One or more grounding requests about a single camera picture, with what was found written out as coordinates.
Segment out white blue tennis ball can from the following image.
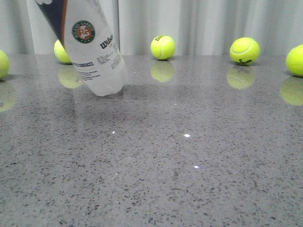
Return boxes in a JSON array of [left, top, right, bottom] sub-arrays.
[[36, 0, 127, 96]]

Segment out yellow tennis ball Wilson 3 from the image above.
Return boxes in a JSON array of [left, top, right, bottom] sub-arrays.
[[230, 37, 260, 65]]

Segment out yellow tennis ball far left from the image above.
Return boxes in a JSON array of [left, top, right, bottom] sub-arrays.
[[0, 50, 10, 79]]

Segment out yellow tennis ball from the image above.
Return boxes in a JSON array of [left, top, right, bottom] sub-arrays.
[[0, 50, 10, 79], [151, 35, 176, 60], [286, 45, 303, 77]]

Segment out yellow tennis ball Roland Garros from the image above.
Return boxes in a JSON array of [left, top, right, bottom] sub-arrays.
[[53, 40, 71, 64]]

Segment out grey pleated curtain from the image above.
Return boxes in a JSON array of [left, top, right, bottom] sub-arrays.
[[0, 0, 303, 55]]

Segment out yellow tennis ball centre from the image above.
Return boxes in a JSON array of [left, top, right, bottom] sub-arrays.
[[151, 35, 176, 60]]

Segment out yellow tennis ball far right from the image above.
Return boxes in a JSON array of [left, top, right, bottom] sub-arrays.
[[286, 45, 303, 77]]

